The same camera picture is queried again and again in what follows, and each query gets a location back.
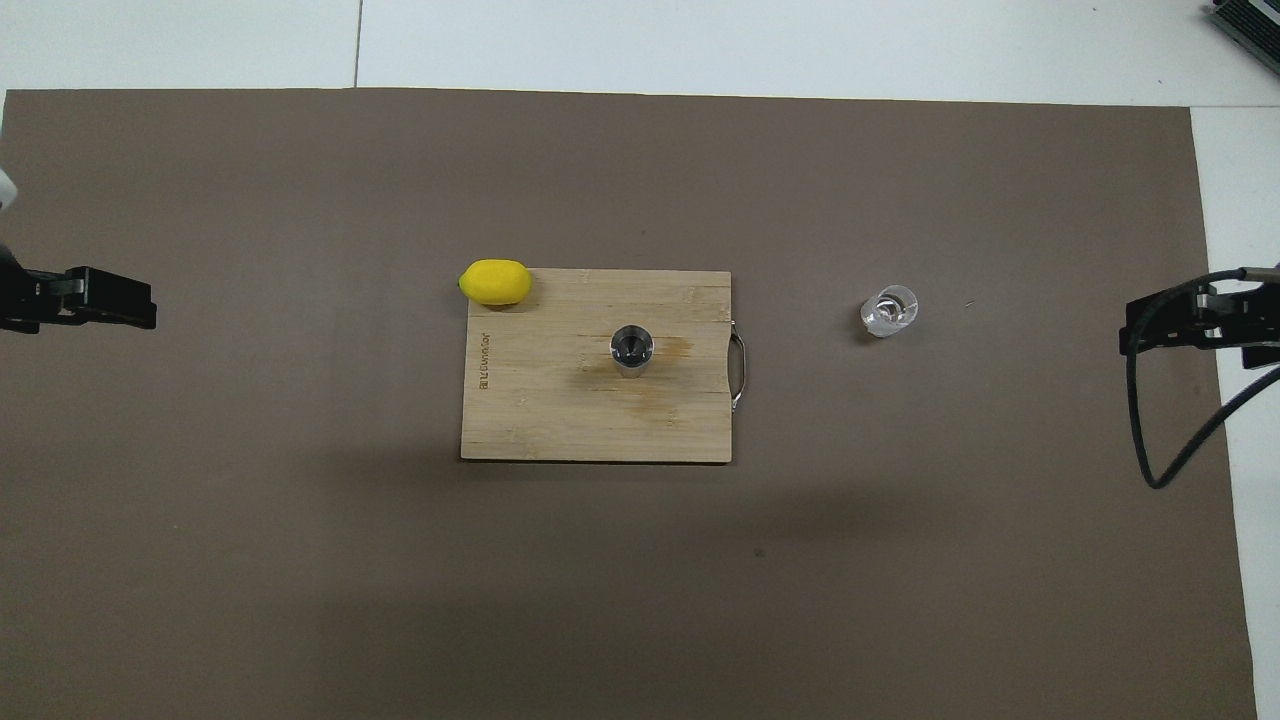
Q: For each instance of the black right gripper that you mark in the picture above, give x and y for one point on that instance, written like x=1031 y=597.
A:
x=1245 y=320

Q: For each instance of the grey ribbed device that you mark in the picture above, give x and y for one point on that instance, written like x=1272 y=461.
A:
x=1250 y=25

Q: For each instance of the steel double jigger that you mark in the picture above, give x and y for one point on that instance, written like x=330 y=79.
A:
x=632 y=350

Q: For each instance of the clear glass cup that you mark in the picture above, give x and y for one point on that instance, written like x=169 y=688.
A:
x=888 y=312

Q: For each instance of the yellow lemon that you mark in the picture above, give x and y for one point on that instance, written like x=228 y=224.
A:
x=495 y=282

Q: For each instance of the bamboo cutting board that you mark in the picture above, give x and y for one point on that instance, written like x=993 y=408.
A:
x=540 y=420

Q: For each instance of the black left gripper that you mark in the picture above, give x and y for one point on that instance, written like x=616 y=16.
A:
x=25 y=300

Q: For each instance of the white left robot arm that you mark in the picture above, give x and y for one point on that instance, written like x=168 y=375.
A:
x=6 y=190

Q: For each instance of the brown paper table mat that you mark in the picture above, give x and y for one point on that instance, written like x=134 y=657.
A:
x=300 y=560

